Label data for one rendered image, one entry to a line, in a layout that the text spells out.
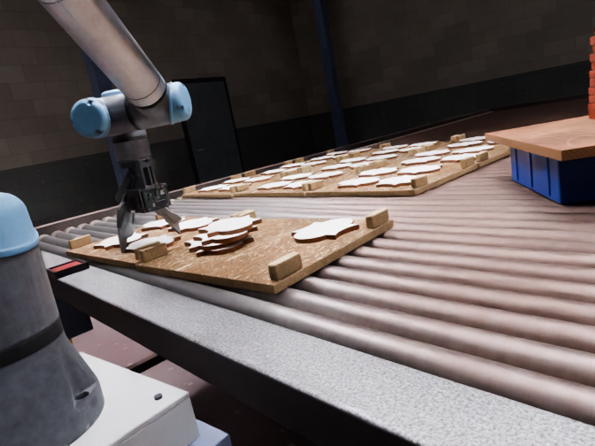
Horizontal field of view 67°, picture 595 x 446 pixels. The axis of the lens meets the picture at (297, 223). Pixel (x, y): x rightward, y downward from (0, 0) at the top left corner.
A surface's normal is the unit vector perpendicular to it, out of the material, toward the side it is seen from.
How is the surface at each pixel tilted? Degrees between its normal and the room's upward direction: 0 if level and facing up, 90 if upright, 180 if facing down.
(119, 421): 2
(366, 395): 0
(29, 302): 90
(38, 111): 90
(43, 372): 72
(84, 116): 91
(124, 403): 2
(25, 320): 90
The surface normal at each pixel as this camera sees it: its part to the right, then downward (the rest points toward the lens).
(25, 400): 0.65, -0.30
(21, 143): 0.76, 0.00
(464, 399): -0.18, -0.96
